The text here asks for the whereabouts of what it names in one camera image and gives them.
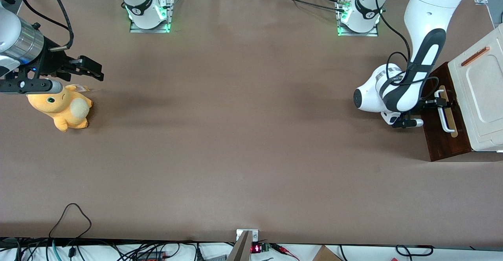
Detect red clip leads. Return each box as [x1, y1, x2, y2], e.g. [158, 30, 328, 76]
[274, 244, 300, 260]

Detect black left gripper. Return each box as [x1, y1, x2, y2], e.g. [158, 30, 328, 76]
[409, 97, 453, 121]

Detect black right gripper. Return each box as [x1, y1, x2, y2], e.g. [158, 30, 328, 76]
[33, 37, 105, 82]

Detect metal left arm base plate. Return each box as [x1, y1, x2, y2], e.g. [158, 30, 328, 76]
[337, 0, 379, 37]

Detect white drawer handle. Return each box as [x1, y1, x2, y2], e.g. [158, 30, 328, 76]
[434, 90, 453, 133]

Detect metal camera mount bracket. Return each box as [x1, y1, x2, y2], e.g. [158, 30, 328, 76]
[227, 229, 260, 261]

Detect orange plush toy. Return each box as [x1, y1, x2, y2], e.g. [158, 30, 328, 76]
[26, 84, 94, 132]

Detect white cabinet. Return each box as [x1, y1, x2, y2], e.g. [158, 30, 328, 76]
[448, 23, 503, 153]

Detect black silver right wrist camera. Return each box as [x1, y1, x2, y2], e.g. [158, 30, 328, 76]
[0, 78, 64, 95]

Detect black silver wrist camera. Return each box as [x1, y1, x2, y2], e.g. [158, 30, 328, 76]
[392, 118, 424, 129]
[0, 78, 64, 95]

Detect orange-brown cabinet handle strip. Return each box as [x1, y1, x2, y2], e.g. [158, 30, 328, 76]
[461, 46, 491, 67]

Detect orange black device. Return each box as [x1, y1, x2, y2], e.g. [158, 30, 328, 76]
[137, 251, 167, 261]

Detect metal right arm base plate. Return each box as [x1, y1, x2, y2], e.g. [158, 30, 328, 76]
[129, 0, 174, 34]

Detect dark brown wooden drawer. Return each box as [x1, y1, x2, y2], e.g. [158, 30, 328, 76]
[414, 62, 472, 162]

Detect flat black looped cable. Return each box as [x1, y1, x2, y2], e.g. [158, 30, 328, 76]
[396, 244, 434, 257]

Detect brown cardboard piece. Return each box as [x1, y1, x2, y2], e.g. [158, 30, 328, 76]
[312, 245, 343, 261]

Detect light wooden handle backplate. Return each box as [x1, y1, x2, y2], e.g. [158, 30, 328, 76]
[439, 85, 459, 138]

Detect black right arm cable with plug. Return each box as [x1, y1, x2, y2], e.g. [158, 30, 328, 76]
[46, 0, 75, 52]

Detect long black tabletop cable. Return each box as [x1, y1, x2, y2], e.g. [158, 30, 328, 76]
[270, 0, 347, 12]

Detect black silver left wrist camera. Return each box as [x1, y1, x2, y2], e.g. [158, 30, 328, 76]
[392, 118, 424, 129]

